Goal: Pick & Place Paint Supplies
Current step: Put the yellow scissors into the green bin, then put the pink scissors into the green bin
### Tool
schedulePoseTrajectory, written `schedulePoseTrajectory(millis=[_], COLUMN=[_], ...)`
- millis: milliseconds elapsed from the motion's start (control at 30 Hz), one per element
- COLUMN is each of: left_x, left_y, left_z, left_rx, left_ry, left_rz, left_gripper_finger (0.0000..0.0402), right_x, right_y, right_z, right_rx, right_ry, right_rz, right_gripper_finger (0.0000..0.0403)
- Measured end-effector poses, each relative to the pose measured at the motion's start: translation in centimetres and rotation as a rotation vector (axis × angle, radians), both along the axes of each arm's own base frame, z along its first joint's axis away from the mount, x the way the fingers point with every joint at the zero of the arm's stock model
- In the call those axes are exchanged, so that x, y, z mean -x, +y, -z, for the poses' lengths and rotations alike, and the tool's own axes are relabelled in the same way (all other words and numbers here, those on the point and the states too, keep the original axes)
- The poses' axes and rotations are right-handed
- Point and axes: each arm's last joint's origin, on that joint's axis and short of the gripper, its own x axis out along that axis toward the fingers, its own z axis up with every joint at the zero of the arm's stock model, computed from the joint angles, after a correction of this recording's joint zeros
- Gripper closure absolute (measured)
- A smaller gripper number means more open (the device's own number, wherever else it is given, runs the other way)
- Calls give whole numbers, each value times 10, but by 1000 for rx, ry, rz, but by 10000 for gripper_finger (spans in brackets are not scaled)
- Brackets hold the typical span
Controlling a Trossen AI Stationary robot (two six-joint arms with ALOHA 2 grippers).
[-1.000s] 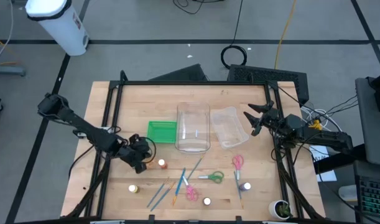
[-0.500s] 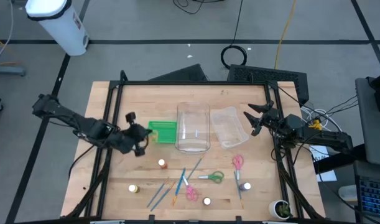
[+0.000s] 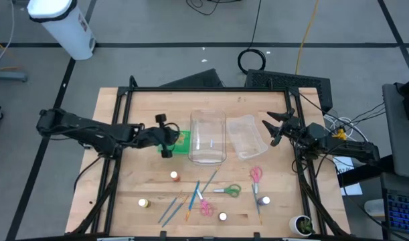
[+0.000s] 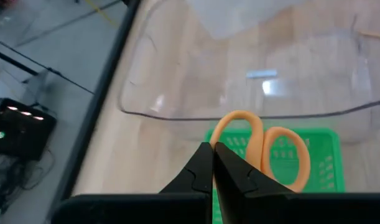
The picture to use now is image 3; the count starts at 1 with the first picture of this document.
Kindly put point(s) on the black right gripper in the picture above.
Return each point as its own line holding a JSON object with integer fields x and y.
{"x": 291, "y": 129}

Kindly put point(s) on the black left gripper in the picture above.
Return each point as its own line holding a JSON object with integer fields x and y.
{"x": 157, "y": 137}

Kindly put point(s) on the orange paint bottle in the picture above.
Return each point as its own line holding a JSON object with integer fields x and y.
{"x": 175, "y": 176}

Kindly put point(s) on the pink scissors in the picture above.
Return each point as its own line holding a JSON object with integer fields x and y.
{"x": 256, "y": 183}
{"x": 203, "y": 201}

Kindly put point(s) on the yellow paint bottle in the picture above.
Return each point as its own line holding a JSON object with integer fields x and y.
{"x": 144, "y": 203}

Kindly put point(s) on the fine-tipped blue paintbrush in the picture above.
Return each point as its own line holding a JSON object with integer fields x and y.
{"x": 210, "y": 180}

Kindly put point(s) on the thick blue paintbrush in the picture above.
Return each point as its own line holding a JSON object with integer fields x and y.
{"x": 192, "y": 201}

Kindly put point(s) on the purple paint bottle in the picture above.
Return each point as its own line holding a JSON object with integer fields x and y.
{"x": 264, "y": 200}

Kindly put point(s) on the green scissors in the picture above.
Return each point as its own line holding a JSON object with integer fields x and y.
{"x": 226, "y": 190}

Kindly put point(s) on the burnt sienna paint bottle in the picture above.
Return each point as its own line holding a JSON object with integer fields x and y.
{"x": 223, "y": 216}

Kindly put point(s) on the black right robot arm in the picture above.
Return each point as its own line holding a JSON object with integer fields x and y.
{"x": 351, "y": 147}

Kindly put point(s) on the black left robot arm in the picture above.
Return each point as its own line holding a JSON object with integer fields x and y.
{"x": 90, "y": 132}

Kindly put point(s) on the green plastic basket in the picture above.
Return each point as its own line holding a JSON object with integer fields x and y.
{"x": 184, "y": 142}

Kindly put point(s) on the frosted shallow plastic tray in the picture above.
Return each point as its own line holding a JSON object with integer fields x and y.
{"x": 246, "y": 137}

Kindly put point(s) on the clear plastic bin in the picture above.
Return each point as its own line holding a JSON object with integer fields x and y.
{"x": 207, "y": 134}

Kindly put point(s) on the yellow connector plug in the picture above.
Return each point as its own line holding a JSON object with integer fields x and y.
{"x": 340, "y": 134}

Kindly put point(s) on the black flat panel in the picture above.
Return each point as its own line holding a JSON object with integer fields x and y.
{"x": 201, "y": 80}

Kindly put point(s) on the white paper sheet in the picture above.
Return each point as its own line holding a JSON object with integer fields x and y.
{"x": 354, "y": 189}

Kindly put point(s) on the white pot with plant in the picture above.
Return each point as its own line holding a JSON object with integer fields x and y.
{"x": 296, "y": 226}

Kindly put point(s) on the white rounded object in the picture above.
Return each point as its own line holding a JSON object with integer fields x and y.
{"x": 375, "y": 208}

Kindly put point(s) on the white trash bin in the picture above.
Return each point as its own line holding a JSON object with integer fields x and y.
{"x": 70, "y": 33}

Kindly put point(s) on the black keyboard with blue light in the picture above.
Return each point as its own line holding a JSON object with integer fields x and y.
{"x": 403, "y": 211}

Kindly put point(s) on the grey floor stand base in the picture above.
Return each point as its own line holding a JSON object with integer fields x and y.
{"x": 10, "y": 76}

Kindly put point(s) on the black metal table frame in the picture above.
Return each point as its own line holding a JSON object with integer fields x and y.
{"x": 207, "y": 89}

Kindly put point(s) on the silver aluminium bracket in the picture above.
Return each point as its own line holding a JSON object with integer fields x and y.
{"x": 301, "y": 239}
{"x": 115, "y": 239}

